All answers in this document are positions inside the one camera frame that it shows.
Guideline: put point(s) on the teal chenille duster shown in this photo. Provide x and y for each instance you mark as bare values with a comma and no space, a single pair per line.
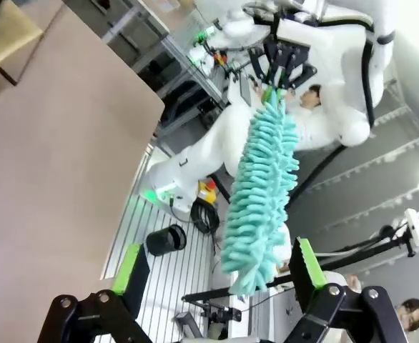
259,196

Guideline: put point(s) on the background person dark hair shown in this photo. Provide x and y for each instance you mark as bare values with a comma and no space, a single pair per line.
309,96
413,314

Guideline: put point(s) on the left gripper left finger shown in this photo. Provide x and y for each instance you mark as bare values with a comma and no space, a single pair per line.
131,278

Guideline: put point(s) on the aluminium frame rack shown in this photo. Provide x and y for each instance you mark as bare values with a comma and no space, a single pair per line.
195,75

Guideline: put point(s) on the black boom stand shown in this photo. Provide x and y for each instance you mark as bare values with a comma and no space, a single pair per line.
374,247

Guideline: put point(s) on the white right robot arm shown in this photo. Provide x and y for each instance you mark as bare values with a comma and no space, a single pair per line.
231,135

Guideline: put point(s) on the white camera on stand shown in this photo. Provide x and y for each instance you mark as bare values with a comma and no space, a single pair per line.
417,230

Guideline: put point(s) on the two-tier wood metal shelf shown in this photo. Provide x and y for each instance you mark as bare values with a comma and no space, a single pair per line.
13,43

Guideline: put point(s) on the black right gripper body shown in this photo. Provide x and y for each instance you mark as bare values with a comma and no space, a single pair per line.
286,53

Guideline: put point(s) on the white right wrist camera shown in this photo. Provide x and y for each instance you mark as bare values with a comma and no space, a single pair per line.
293,33

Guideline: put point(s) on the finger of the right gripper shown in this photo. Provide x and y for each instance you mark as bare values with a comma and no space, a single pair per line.
263,71
295,76

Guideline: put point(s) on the red button control box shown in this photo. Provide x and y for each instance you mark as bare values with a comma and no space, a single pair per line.
221,59

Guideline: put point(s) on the small black camera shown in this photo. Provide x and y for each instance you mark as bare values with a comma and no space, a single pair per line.
224,312

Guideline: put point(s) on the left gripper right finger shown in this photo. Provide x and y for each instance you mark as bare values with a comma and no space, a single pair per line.
307,278

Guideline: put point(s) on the black mesh bin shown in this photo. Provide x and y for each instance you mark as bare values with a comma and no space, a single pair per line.
164,241

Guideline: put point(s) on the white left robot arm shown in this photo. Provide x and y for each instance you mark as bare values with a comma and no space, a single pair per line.
238,28

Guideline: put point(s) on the yellow emergency stop box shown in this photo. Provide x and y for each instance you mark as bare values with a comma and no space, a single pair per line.
207,191

